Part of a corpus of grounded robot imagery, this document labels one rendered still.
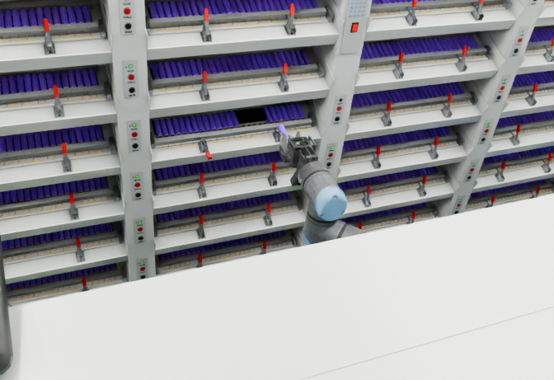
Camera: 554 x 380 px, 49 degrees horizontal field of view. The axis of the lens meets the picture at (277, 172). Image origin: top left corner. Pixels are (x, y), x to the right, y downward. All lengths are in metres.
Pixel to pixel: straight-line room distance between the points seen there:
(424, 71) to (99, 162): 1.17
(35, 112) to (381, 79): 1.13
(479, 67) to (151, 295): 1.97
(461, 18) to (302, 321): 1.78
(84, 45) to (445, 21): 1.18
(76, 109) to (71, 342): 1.38
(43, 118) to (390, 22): 1.12
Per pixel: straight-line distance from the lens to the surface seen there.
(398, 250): 0.63
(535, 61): 2.57
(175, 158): 2.00
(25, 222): 2.11
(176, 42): 1.80
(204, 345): 0.53
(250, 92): 1.96
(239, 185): 2.19
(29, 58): 1.75
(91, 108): 1.87
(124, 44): 1.75
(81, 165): 1.98
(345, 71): 2.04
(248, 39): 1.85
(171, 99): 1.90
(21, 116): 1.87
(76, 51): 1.76
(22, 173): 1.98
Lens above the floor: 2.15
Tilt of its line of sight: 38 degrees down
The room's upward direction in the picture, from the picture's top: 7 degrees clockwise
